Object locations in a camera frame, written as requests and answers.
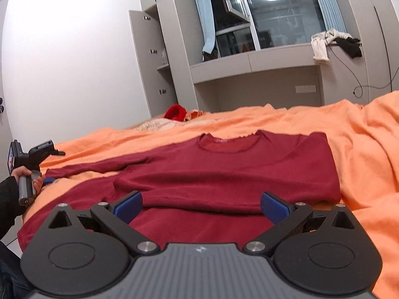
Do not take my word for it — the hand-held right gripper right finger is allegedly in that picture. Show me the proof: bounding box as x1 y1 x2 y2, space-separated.
242 191 356 255

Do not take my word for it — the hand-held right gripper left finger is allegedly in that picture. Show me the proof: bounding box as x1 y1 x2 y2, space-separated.
46 190 160 256

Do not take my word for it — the dark red sweater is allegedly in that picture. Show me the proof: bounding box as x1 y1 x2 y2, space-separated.
17 131 342 253

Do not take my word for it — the person's left forearm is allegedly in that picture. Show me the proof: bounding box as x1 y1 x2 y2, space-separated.
0 176 26 240

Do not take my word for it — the person's left hand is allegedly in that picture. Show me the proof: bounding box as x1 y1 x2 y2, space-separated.
10 167 45 195

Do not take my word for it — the person's leg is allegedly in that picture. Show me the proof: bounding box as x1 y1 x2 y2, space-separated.
0 241 33 299

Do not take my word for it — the beige patterned pillow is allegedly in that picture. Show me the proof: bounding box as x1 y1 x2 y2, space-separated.
134 117 184 131

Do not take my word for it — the orange blanket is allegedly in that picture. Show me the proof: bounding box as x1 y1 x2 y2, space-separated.
22 90 399 299

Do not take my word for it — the bright red cloth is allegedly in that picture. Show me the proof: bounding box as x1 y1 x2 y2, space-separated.
164 104 188 122

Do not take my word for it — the grey wardrobe with open door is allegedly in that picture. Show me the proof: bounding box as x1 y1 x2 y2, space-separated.
129 0 200 123

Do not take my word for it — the grey window desk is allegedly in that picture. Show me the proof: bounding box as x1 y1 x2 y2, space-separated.
190 42 364 113

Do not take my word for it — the white cloth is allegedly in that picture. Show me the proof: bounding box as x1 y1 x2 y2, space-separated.
311 29 351 65

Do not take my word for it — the black cloth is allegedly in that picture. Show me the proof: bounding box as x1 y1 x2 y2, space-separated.
335 37 364 59

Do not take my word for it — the window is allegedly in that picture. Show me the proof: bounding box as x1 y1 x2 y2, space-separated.
206 0 328 58

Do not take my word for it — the grey tall cabinet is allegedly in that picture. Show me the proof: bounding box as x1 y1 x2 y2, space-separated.
322 0 399 105

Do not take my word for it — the light blue curtain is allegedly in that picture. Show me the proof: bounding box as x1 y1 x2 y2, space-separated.
307 0 348 35
189 0 217 53

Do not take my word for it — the black cable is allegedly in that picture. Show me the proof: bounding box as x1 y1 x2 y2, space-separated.
324 31 398 97

